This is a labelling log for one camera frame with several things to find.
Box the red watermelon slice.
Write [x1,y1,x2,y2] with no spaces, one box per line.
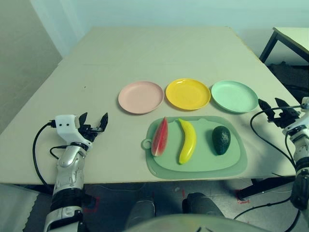
[151,116,169,157]

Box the beige side table black frame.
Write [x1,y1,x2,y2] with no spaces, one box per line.
[259,27,309,65]

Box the dark green avocado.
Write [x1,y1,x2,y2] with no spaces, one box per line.
[211,125,232,156]

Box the black left camera cable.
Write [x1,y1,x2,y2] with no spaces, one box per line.
[32,119,58,192]

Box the black zip tie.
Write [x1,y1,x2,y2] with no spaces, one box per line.
[271,171,295,179]

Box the green silicone cutting mat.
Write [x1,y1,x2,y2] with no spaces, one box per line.
[140,116,249,180]

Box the yellow toy banana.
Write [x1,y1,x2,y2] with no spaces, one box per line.
[177,117,197,165]

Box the yellow plate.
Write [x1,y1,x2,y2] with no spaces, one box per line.
[165,77,211,111]

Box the black right camera cable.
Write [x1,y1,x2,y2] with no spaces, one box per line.
[231,105,304,232]

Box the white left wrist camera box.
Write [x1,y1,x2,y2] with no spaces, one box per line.
[55,115,94,151]

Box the grey robot leg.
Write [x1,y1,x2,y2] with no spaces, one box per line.
[126,198,156,230]
[182,192,225,217]

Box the mint green plate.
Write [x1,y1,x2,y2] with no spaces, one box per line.
[211,81,259,115]

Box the grey robot torso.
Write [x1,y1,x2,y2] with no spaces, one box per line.
[125,213,243,232]

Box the grey robot right leg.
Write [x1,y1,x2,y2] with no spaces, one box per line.
[182,192,225,217]

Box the pale scalloped floor sheet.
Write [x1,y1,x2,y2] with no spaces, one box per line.
[0,185,37,232]

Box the pink plate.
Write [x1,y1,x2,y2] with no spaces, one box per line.
[118,81,165,115]

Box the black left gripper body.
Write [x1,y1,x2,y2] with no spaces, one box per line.
[77,122,100,145]

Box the thin black left wrist cable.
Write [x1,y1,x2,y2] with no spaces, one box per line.
[49,145,71,160]

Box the grey robot left leg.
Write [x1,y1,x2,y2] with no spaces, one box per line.
[126,198,156,230]

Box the black camera cable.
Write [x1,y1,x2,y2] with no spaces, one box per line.
[231,105,304,232]
[32,119,58,192]

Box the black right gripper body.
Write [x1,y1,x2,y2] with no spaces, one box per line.
[267,107,302,129]

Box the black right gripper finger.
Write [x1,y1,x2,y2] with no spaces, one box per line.
[275,97,290,111]
[258,98,273,116]

